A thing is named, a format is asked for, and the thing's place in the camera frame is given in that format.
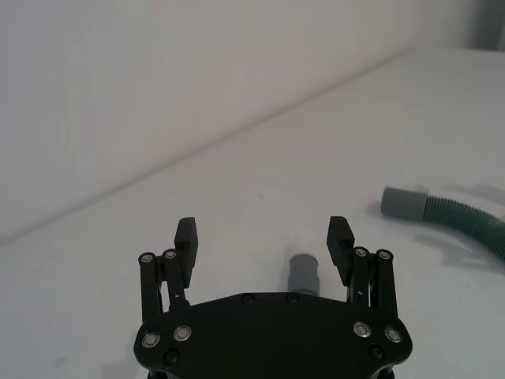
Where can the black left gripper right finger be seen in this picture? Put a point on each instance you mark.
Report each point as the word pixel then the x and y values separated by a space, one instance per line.
pixel 340 248

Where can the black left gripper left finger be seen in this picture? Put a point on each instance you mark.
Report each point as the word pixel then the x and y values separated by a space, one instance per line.
pixel 184 252

